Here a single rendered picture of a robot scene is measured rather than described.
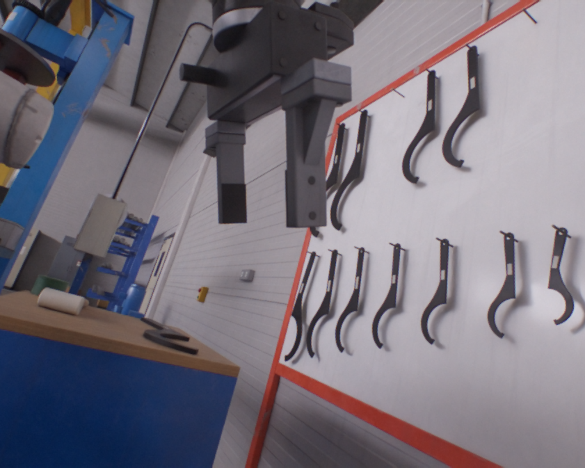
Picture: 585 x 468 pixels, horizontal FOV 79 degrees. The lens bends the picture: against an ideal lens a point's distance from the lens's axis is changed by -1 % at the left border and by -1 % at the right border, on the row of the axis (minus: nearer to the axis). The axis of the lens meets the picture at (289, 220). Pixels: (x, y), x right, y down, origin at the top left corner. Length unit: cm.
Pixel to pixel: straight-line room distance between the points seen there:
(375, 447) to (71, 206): 1267
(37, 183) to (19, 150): 180
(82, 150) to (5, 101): 1308
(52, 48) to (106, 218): 115
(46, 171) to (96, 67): 78
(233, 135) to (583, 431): 92
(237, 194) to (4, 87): 55
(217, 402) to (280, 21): 83
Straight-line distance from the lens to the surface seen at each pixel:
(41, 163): 265
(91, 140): 1398
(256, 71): 28
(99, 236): 273
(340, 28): 35
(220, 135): 36
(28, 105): 82
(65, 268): 1275
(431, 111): 162
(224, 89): 33
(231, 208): 36
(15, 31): 302
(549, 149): 127
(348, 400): 149
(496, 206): 126
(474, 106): 147
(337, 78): 24
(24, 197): 261
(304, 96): 23
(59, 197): 1351
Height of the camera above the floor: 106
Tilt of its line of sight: 16 degrees up
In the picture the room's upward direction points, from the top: 16 degrees clockwise
